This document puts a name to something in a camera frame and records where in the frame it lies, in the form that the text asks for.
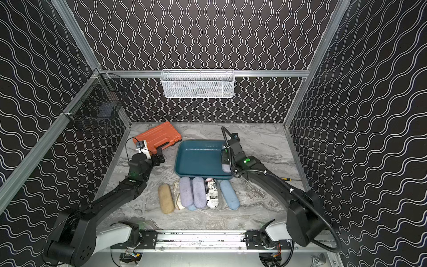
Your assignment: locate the lavender fabric glasses case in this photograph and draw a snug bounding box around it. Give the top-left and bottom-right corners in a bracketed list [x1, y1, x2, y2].
[192, 177, 206, 209]
[221, 150, 231, 173]
[179, 177, 193, 208]

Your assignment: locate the cream map print glasses case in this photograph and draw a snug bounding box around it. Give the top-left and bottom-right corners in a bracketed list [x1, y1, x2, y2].
[172, 180, 186, 210]

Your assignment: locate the newspaper print glasses case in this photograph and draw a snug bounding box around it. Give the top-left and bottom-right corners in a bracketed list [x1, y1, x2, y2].
[205, 178, 219, 209]

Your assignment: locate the tan fabric glasses case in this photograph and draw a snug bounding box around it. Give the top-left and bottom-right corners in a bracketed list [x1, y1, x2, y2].
[158, 184, 175, 214]

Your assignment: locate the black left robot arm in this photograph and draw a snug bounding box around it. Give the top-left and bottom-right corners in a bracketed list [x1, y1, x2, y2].
[41, 149, 165, 267]

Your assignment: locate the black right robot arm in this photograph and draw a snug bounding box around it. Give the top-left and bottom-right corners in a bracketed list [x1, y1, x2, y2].
[221, 127, 342, 253]

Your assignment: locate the teal plastic storage tray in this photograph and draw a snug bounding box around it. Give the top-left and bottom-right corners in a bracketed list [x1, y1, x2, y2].
[175, 140, 232, 180]

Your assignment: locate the orange plastic tool case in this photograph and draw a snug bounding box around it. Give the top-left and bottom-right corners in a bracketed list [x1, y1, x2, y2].
[131, 122, 182, 155]

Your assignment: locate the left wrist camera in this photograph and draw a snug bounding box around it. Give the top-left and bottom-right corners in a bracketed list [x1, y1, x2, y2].
[135, 140, 152, 159]

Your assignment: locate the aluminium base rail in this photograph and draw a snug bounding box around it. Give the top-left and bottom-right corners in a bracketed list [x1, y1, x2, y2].
[66, 229, 334, 251]

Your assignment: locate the black wire mesh basket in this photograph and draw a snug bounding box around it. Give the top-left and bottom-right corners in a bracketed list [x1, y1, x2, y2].
[62, 72, 131, 134]

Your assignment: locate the white wire mesh basket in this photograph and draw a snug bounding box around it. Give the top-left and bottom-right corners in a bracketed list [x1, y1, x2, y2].
[160, 69, 235, 99]

